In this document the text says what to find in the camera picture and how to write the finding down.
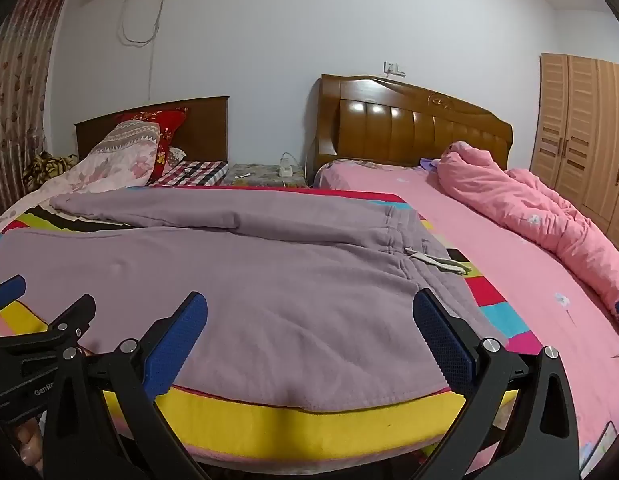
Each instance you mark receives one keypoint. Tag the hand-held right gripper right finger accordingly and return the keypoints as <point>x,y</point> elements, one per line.
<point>442,340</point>

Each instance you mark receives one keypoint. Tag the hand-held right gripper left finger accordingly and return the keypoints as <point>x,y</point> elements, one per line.
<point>177,340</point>

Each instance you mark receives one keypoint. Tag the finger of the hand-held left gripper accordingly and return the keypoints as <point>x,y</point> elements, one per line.
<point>6,292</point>
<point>74,317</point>

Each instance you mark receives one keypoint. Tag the purple pants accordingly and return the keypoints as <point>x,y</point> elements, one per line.
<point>264,285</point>

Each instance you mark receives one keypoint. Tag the person's left hand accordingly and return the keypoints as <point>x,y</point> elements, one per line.
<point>31,447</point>

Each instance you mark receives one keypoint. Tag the pink bed sheet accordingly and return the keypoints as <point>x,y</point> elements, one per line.
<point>514,260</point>

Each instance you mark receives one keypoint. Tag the leopard print blanket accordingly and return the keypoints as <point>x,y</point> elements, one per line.
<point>49,167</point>

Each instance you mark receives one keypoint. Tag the colourful striped blanket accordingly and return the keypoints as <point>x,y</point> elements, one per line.
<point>289,425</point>

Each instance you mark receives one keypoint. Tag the plaid cloth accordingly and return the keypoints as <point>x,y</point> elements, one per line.
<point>199,172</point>

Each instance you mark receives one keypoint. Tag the nightstand with floral cover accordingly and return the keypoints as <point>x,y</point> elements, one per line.
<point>262,180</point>

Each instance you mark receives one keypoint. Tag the white power strip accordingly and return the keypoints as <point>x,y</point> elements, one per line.
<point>286,170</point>

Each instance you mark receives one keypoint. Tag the floral striped curtain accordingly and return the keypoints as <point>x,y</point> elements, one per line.
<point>24,85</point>

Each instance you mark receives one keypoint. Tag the dark wooden headboard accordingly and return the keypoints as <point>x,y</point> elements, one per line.
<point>204,130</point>

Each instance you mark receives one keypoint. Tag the red pillow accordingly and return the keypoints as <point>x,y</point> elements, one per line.
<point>172,127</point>

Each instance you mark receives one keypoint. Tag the glossy wooden headboard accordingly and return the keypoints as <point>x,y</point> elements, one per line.
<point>389,130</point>

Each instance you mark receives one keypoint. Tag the wooden wardrobe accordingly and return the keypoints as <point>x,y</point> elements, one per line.
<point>579,135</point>

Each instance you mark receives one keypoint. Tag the white wall socket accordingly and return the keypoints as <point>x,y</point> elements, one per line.
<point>389,67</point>

